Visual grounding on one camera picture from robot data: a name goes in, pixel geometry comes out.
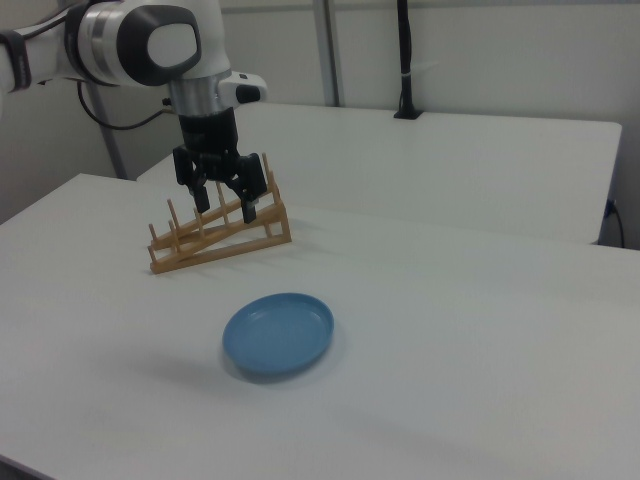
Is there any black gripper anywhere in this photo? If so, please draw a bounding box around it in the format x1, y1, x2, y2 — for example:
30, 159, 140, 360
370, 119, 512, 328
173, 108, 267, 226

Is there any blue round plate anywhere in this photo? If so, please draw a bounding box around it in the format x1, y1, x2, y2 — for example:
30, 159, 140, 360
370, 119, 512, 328
221, 292, 335, 385

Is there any wooden plate rack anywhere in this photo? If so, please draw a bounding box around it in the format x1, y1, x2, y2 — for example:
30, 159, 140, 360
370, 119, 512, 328
147, 152, 292, 276

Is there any black pole with base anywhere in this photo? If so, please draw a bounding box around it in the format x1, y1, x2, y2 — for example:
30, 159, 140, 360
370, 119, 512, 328
393, 0, 425, 121

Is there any white adjoining table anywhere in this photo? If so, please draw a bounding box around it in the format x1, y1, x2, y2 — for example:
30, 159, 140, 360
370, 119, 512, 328
135, 102, 624, 246

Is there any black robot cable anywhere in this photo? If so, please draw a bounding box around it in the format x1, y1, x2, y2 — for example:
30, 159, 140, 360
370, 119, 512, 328
74, 79, 174, 132

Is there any thin black wall cable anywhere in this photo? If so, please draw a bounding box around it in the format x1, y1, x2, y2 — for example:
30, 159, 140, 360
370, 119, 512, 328
612, 202, 627, 247

